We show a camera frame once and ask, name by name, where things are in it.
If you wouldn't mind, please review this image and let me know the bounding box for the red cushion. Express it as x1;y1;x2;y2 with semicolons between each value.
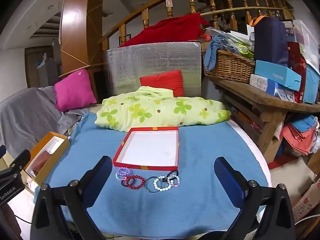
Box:
139;70;185;97

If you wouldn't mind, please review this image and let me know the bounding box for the wooden bench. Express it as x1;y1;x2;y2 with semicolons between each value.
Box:
204;75;320;164

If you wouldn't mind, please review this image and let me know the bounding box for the silver foil panel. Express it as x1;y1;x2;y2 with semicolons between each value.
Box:
104;41;202;98

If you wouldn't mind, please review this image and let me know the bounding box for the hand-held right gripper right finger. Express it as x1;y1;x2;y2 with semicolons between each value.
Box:
214;156;297;240

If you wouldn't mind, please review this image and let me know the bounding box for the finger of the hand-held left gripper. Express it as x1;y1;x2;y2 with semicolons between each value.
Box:
0;149;31;180

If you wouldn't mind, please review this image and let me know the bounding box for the grey bead bracelet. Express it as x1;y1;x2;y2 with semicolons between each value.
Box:
146;177;160;193

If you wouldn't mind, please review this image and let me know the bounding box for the red gift box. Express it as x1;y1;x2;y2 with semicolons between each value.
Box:
287;41;307;103

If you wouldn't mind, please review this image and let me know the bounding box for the white and pink bead bracelet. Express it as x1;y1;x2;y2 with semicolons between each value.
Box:
160;175;173;188

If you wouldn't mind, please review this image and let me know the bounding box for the wooden stair railing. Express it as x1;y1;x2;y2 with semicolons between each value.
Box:
99;0;295;53

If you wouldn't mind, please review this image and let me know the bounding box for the purple bead bracelet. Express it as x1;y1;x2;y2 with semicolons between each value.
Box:
115;167;131;180

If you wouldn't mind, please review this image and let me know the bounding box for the grey cabinet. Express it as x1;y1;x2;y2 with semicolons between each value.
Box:
37;57;60;87

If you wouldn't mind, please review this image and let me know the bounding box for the pink cushion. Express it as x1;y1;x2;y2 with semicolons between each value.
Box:
54;69;97;112

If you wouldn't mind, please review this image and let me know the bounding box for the light blue box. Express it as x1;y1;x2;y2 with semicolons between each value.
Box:
304;64;320;104

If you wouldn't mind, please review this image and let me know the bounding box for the grey sofa cover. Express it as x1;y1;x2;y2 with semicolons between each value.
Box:
0;86;85;159

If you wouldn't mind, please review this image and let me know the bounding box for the floral cardboard box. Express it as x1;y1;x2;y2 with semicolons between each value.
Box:
292;180;320;223

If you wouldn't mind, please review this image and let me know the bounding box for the blue tablecloth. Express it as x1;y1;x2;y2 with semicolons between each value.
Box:
35;112;272;238

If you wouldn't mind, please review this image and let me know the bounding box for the red bead bracelet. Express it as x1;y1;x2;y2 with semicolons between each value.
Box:
126;175;146;189

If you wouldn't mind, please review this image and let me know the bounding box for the curved wooden column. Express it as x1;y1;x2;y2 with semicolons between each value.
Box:
60;0;105;80

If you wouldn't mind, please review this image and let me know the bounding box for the red cloth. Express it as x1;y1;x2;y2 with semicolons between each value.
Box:
119;13;210;48

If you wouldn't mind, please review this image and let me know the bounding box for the green floral pillow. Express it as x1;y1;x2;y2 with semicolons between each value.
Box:
94;86;232;132

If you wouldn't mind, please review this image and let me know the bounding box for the stack of folded coral cloths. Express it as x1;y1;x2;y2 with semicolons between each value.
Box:
282;115;320;155

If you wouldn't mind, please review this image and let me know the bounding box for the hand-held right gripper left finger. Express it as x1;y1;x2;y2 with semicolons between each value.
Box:
30;156;113;240

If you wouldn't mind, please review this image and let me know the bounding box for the red cardboard box tray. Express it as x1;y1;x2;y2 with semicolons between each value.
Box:
112;127;180;171

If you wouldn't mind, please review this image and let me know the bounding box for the white patterned box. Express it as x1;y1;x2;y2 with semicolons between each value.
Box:
249;74;295;102

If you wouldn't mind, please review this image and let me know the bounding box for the blue cardboard box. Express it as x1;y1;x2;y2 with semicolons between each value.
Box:
254;60;302;92

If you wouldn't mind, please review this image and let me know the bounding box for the clear plastic storage bin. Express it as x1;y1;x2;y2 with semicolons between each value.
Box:
282;19;320;70

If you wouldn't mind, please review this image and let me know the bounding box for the navy bag with orange handle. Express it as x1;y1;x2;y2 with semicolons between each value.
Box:
250;16;289;67

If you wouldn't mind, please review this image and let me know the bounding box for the wicker basket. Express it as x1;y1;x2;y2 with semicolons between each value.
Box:
201;49;256;84

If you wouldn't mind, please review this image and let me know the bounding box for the pink crystal bracelet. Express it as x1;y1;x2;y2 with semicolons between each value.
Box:
167;175;180;187

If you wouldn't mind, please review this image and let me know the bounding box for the brown wallet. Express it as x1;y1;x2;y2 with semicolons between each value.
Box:
31;150;54;177

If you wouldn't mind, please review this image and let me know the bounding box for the blue cloth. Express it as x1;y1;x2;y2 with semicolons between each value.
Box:
204;35;240;71

